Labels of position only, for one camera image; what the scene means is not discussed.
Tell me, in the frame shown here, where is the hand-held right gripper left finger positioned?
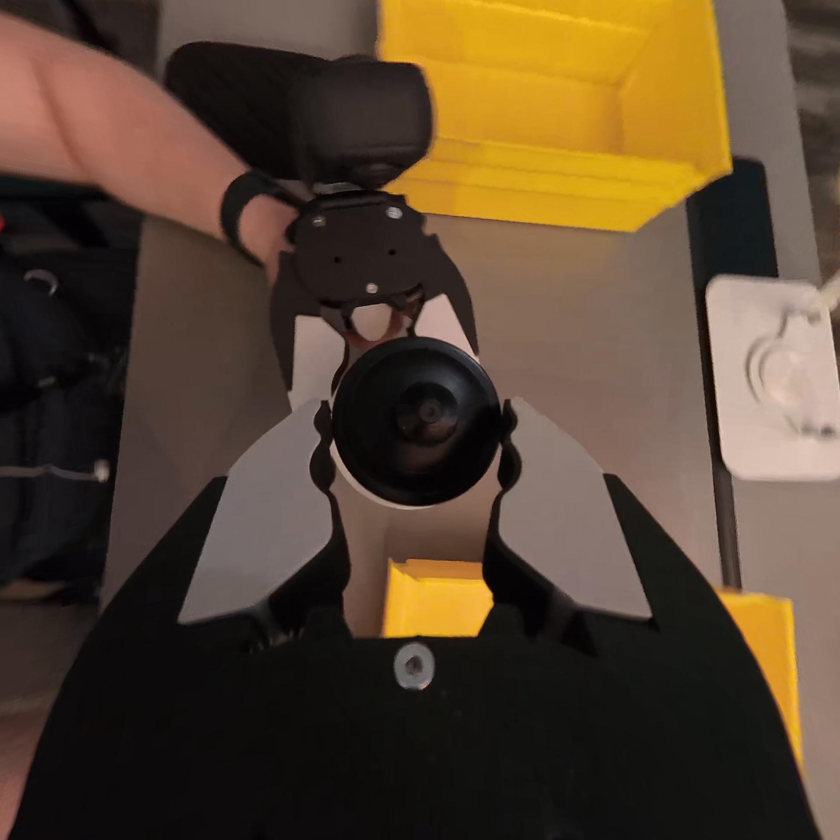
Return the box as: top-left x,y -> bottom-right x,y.
177,397 -> 353,636

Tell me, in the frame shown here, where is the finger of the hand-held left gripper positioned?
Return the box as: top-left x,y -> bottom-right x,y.
290,315 -> 347,406
417,294 -> 485,370

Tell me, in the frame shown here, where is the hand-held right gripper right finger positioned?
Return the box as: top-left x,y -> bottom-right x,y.
483,396 -> 655,637

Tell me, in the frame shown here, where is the black bottle lid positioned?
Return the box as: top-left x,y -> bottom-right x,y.
331,336 -> 503,506

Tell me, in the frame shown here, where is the white plastic bottle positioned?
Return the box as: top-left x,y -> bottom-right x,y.
330,303 -> 473,513

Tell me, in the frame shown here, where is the yellow plastic bin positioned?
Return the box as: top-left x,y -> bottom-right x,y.
384,558 -> 807,782
375,0 -> 735,234

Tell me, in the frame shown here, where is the person's left forearm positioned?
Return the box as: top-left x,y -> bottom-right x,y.
0,13 -> 253,260

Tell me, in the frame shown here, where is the person's left hand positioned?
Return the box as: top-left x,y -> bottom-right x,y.
241,193 -> 296,280

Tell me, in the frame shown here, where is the white stand base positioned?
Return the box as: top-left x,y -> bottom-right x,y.
705,274 -> 840,483

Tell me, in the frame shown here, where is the black backpack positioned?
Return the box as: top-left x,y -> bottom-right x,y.
0,177 -> 142,585

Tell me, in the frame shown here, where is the metal stand bracket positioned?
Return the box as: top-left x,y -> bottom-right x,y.
745,308 -> 840,441

